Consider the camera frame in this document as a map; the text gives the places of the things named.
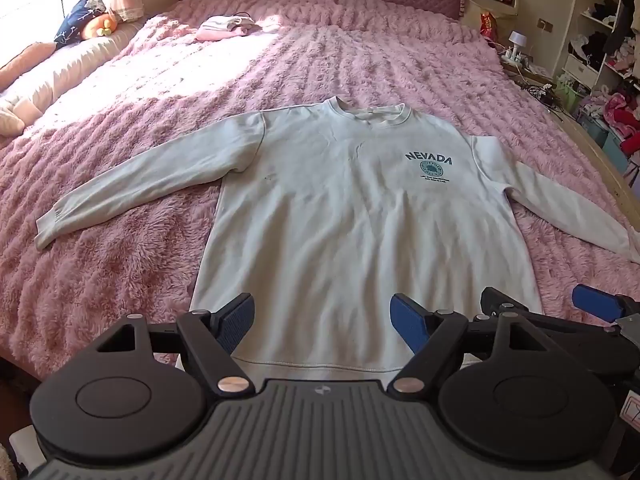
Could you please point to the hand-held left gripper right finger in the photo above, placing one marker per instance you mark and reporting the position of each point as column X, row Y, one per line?
column 407, row 321

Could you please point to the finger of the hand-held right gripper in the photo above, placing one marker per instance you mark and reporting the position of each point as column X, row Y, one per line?
column 495, row 300
column 595, row 300

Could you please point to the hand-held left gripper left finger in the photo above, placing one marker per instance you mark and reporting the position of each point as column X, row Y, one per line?
column 237, row 321

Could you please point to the white printed sweatshirt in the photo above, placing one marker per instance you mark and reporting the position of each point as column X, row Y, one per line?
column 340, row 210

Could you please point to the pink clothes pile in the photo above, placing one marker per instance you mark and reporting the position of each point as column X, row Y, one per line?
column 620, row 110

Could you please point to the dark hanging clothes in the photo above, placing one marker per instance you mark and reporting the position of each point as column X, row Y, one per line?
column 627, row 10

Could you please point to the pink fluffy blanket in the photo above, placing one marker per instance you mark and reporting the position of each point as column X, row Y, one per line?
column 125, row 260

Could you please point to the teal storage bin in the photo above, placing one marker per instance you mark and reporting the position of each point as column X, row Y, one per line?
column 612, row 149

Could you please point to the green storage box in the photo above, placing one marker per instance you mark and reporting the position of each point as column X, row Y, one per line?
column 570, row 94

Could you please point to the white bedside lamp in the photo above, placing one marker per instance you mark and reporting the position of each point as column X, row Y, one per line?
column 515, row 40

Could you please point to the red bag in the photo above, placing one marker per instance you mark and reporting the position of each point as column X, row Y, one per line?
column 488, row 25

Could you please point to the pink folded cloth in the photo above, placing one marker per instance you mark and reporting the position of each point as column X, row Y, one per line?
column 220, row 34

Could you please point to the white folded cloth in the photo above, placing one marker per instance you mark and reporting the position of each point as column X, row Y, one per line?
column 230, row 22

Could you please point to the cream side mattress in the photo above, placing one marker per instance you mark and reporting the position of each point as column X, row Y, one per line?
column 70, row 67

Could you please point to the pale pink pillow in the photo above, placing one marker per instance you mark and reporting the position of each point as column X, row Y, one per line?
column 10, row 115

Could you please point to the orange plush toy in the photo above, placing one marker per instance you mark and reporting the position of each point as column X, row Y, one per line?
column 97, row 26

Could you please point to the peach long pillow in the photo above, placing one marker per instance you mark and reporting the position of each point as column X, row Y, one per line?
column 25, row 62

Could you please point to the navy patterned pillow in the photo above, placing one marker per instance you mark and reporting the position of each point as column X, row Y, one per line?
column 75, row 17

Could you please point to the wooden bed frame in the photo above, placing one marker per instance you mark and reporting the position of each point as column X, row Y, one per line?
column 590, row 145

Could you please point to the wall outlet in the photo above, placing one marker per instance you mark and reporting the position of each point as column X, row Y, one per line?
column 544, row 24

